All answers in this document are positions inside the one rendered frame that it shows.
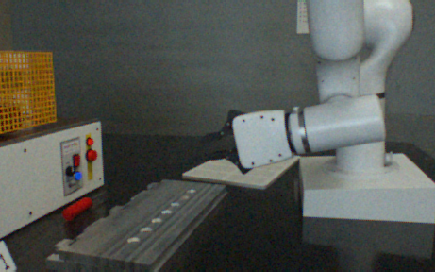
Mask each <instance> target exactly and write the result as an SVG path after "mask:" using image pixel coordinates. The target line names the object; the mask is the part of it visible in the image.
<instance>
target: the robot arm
mask: <svg viewBox="0 0 435 272"><path fill-rule="evenodd" d="M306 7H307V15H308V24H309V37H310V47H311V50H312V55H313V59H314V63H315V68H316V79H317V86H318V93H319V101H320V105H314V106H310V107H306V108H303V110H300V108H299V107H295V108H293V112H292V114H291V115H289V114H288V113H287V112H286V111H285V110H268V111H255V112H250V113H245V112H242V111H236V110H230V111H229V112H228V116H227V118H226V123H225V125H224V126H223V128H222V129H221V130H220V131H217V132H209V133H206V134H205V136H206V137H204V138H203V139H202V140H201V142H202V143H206V142H211V141H215V140H221V139H222V138H224V137H225V136H234V138H235V142H236V145H237V150H233V151H229V150H228V151H227V150H219V151H214V152H210V153H208V154H206V155H205V159H211V160H212V161H219V160H223V159H226V160H227V161H230V162H232V163H233V164H235V165H236V166H237V167H238V169H239V170H240V171H241V173H242V174H247V172H249V171H251V170H252V169H253V168H254V167H261V166H264V165H268V164H271V163H277V162H282V161H286V160H288V159H290V158H292V157H293V155H294V153H295V152H296V153H298V154H304V153H313V152H318V151H323V150H328V149H336V158H333V159H331V160H327V161H325V162H324V163H323V170H324V172H325V173H326V174H329V175H331V176H332V177H335V178H342V179H353V180H374V179H384V178H387V177H393V176H394V175H396V173H399V171H400V165H399V164H398V163H396V162H395V161H393V152H390V153H386V151H385V138H386V126H385V85H386V74H387V71H388V69H389V67H390V66H389V65H390V64H391V62H392V61H393V59H394V58H395V55H397V53H398V52H399V50H400V49H401V48H402V46H403V45H405V42H406V41H407V40H408V39H409V37H410V36H411V32H413V30H414V23H415V13H414V7H413V6H412V5H411V4H410V2H409V1H408V0H306ZM362 49H370V51H371V52H370V54H369V56H368V57H367V58H366V59H364V60H363V61H360V55H361V50H362ZM232 126H233V127H232Z"/></svg>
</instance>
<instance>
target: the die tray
mask: <svg viewBox="0 0 435 272"><path fill-rule="evenodd" d="M298 161H299V156H293V157H292V158H290V159H288V160H286V161H280V162H277V163H271V164H268V165H264V166H261V167H254V168H253V169H252V170H251V171H249V172H247V174H242V173H241V171H240V170H239V169H238V167H237V166H236V165H235V164H233V163H232V162H230V161H227V160H226V159H223V160H219V161H207V162H205V163H202V164H201V165H199V166H198V167H194V169H192V170H191V171H188V172H186V173H184V174H182V177H183V178H185V179H194V180H200V181H210V182H216V183H221V184H226V185H237V186H242V187H247V188H258V189H266V188H268V187H269V186H270V185H271V184H272V183H273V182H275V181H276V180H277V179H278V178H280V177H281V176H282V174H285V173H286V171H288V170H289V169H290V168H291V167H293V165H295V164H296V163H297V162H298Z"/></svg>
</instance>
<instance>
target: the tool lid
mask: <svg viewBox="0 0 435 272"><path fill-rule="evenodd" d="M225 192H226V185H215V184H207V183H198V182H190V181H173V180H166V179H164V180H163V181H161V182H160V185H155V186H153V188H150V189H149V190H148V191H142V192H140V193H139V194H138V195H136V196H134V197H133V198H131V200H133V201H130V202H129V203H128V204H126V208H124V209H123V210H118V211H117V212H114V213H113V214H111V215H110V216H109V217H107V218H100V219H99V220H98V221H96V222H94V223H93V224H91V225H90V226H89V227H87V228H85V229H84V230H83V231H85V230H86V231H85V232H84V233H83V234H80V236H78V237H76V240H77V241H76V242H75V243H73V244H71V245H70V246H63V247H62V248H61V249H59V259H60V260H67V261H71V262H77V263H82V264H94V265H98V266H103V267H107V268H116V269H121V270H125V271H130V272H154V270H155V269H157V268H158V266H159V265H160V264H161V263H162V262H163V261H164V259H166V258H167V256H168V255H169V254H170V253H171V252H172V251H173V250H174V249H175V247H176V246H177V245H178V244H179V243H181V240H182V239H184V238H185V236H187V235H188V232H190V231H191V230H192V229H193V228H194V226H195V225H196V224H197V223H198V222H199V221H200V220H201V219H202V218H203V216H204V215H205V214H206V213H208V212H209V209H211V208H212V206H213V205H215V204H216V202H217V201H218V200H219V198H221V197H222V196H223V195H224V194H225ZM182 198H184V199H182ZM165 213H168V214H165ZM144 231H149V232H144ZM129 242H136V243H129Z"/></svg>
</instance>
